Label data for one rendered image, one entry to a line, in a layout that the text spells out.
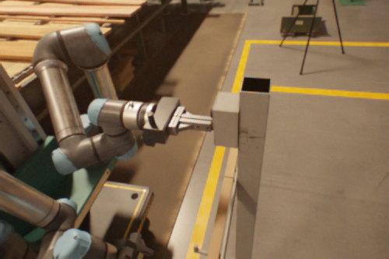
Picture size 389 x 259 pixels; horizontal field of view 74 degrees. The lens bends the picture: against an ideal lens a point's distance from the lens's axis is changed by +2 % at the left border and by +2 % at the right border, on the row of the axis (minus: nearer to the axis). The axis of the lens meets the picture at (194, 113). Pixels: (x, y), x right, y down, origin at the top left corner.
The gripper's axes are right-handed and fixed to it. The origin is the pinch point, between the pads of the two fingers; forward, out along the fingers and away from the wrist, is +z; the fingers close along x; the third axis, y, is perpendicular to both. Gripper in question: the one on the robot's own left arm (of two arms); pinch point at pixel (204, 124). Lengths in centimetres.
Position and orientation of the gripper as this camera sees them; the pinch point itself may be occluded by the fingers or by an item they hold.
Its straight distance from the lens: 63.6
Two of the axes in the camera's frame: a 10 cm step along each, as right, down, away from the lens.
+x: 2.6, -6.2, 7.4
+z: 9.6, 1.0, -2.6
